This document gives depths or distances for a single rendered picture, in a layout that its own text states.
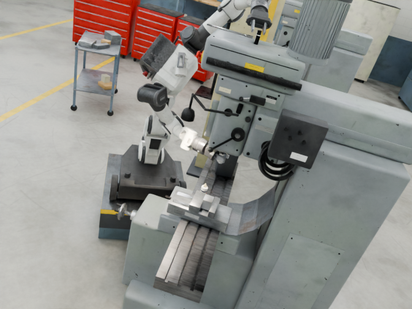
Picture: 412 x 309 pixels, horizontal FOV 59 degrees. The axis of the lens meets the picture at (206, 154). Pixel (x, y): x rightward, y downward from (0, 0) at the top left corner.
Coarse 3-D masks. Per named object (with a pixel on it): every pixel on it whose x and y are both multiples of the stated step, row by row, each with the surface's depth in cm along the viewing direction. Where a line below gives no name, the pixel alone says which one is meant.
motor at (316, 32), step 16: (304, 0) 160; (320, 0) 152; (336, 0) 150; (352, 0) 154; (304, 16) 159; (320, 16) 154; (336, 16) 154; (304, 32) 160; (320, 32) 157; (336, 32) 160; (288, 48) 169; (304, 48) 162; (320, 48) 160; (320, 64) 165
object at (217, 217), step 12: (180, 192) 213; (168, 204) 203; (180, 204) 204; (216, 204) 205; (180, 216) 205; (192, 216) 203; (204, 216) 200; (216, 216) 202; (228, 216) 204; (216, 228) 202
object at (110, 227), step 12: (108, 156) 329; (120, 156) 333; (108, 168) 314; (180, 168) 340; (108, 180) 299; (180, 180) 323; (108, 192) 287; (108, 204) 275; (132, 204) 281; (108, 216) 274; (108, 228) 293; (120, 228) 282
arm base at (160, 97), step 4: (148, 84) 217; (152, 84) 217; (140, 88) 213; (152, 88) 216; (156, 88) 214; (160, 88) 213; (164, 88) 212; (156, 92) 208; (160, 92) 209; (164, 92) 212; (156, 96) 207; (160, 96) 210; (164, 96) 213; (156, 100) 208; (160, 100) 211; (164, 100) 214; (156, 104) 209; (160, 104) 212
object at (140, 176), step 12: (132, 144) 324; (132, 156) 307; (168, 156) 320; (120, 168) 303; (132, 168) 293; (144, 168) 297; (156, 168) 301; (168, 168) 305; (120, 180) 270; (132, 180) 272; (144, 180) 279; (156, 180) 283; (168, 180) 283; (120, 192) 272; (132, 192) 274; (144, 192) 276; (156, 192) 278; (168, 192) 279
